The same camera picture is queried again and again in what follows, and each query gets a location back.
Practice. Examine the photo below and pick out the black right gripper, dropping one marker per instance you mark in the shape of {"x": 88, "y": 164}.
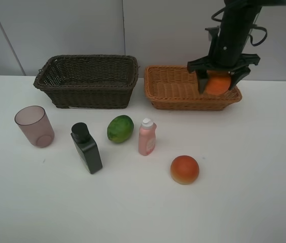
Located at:
{"x": 225, "y": 57}

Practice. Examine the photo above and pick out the black bottle green label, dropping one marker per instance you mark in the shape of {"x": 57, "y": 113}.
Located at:
{"x": 87, "y": 147}

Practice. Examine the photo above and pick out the orange mandarin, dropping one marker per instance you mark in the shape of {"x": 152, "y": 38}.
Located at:
{"x": 218, "y": 82}

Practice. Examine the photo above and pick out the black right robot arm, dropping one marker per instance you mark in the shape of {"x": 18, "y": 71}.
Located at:
{"x": 227, "y": 41}

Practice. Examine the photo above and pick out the light brown wicker basket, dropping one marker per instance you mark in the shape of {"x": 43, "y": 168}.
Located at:
{"x": 173, "y": 88}

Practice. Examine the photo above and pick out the translucent pink plastic cup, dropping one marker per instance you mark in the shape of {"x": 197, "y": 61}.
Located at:
{"x": 35, "y": 125}

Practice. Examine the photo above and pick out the pink bottle white cap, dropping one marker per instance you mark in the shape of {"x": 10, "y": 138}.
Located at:
{"x": 147, "y": 137}

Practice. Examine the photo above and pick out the red orange round fruit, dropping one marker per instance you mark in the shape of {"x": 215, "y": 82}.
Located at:
{"x": 184, "y": 169}

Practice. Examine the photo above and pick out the dark brown wicker basket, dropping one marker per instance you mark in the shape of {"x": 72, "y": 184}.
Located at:
{"x": 88, "y": 81}

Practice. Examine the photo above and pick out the green mango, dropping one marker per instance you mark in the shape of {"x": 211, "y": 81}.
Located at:
{"x": 120, "y": 129}

